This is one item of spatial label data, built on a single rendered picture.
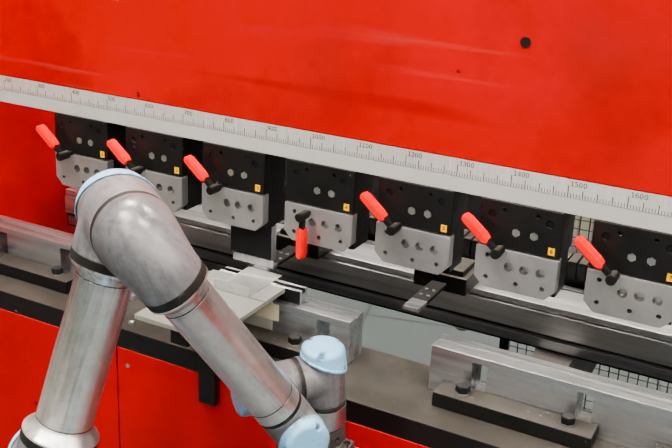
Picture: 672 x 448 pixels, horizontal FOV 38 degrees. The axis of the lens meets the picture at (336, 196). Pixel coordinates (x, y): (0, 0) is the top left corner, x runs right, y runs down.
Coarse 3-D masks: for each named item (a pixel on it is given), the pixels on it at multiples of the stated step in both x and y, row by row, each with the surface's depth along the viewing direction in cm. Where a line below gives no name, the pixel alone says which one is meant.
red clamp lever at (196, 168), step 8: (184, 160) 195; (192, 160) 195; (192, 168) 195; (200, 168) 195; (200, 176) 194; (208, 176) 195; (208, 184) 195; (216, 184) 195; (208, 192) 194; (216, 192) 195
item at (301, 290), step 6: (228, 270) 209; (234, 270) 208; (240, 270) 208; (276, 282) 204; (282, 282) 203; (288, 282) 203; (288, 288) 200; (294, 288) 200; (300, 288) 201; (306, 288) 201; (282, 294) 201; (288, 294) 200; (294, 294) 199; (300, 294) 199; (306, 294) 201; (288, 300) 201; (294, 300) 200; (300, 300) 200
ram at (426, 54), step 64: (0, 0) 213; (64, 0) 204; (128, 0) 196; (192, 0) 189; (256, 0) 182; (320, 0) 176; (384, 0) 170; (448, 0) 164; (512, 0) 159; (576, 0) 154; (640, 0) 149; (0, 64) 218; (64, 64) 209; (128, 64) 201; (192, 64) 193; (256, 64) 186; (320, 64) 179; (384, 64) 173; (448, 64) 167; (512, 64) 162; (576, 64) 157; (640, 64) 152; (192, 128) 197; (320, 128) 183; (384, 128) 176; (448, 128) 170; (512, 128) 165; (576, 128) 160; (640, 128) 155; (512, 192) 168
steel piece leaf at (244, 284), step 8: (240, 272) 206; (216, 280) 198; (232, 280) 202; (240, 280) 202; (248, 280) 202; (256, 280) 203; (264, 280) 203; (272, 280) 203; (216, 288) 198; (224, 288) 197; (232, 288) 196; (240, 288) 195; (248, 288) 194; (256, 288) 199; (248, 296) 195
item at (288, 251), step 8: (280, 232) 223; (280, 240) 222; (288, 240) 221; (280, 248) 223; (288, 248) 219; (312, 248) 219; (320, 248) 219; (280, 256) 215; (288, 256) 215; (312, 256) 219; (320, 256) 219; (280, 264) 212
